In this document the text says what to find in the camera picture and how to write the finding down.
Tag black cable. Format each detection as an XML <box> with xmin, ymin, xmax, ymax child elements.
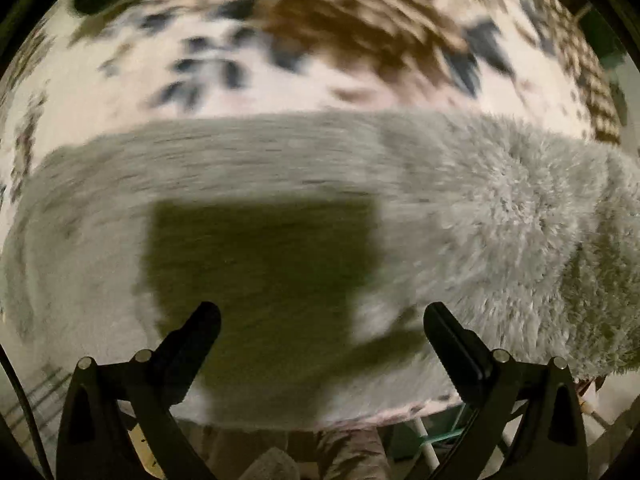
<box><xmin>0</xmin><ymin>345</ymin><xmax>55</xmax><ymax>480</ymax></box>

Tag checkered brown cloth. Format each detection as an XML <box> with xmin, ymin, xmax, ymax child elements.
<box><xmin>515</xmin><ymin>0</ymin><xmax>623</xmax><ymax>146</ymax></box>

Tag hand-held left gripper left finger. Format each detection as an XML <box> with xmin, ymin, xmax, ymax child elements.
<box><xmin>56</xmin><ymin>301</ymin><xmax>222</xmax><ymax>480</ymax></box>

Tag grey fluffy blanket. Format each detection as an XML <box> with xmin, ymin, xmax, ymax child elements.
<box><xmin>4</xmin><ymin>110</ymin><xmax>640</xmax><ymax>427</ymax></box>

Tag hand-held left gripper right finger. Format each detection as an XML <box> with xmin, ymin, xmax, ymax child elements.
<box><xmin>405</xmin><ymin>301</ymin><xmax>589</xmax><ymax>480</ymax></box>

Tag floral printed bed sheet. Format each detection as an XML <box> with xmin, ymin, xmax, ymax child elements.
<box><xmin>0</xmin><ymin>0</ymin><xmax>626</xmax><ymax>431</ymax></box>

